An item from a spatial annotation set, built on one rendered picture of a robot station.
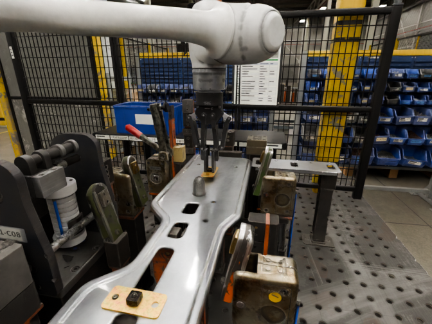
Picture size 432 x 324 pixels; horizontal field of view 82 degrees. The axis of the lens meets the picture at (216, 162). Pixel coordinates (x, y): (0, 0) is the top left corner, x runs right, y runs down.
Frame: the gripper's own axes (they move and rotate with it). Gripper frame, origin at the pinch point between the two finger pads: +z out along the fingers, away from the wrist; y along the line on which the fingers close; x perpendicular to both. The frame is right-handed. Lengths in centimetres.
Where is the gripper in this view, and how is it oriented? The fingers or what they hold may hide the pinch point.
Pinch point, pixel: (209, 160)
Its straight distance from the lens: 76.0
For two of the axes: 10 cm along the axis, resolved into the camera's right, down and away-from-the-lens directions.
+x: 2.0, -3.3, 9.2
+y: 9.8, 0.7, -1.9
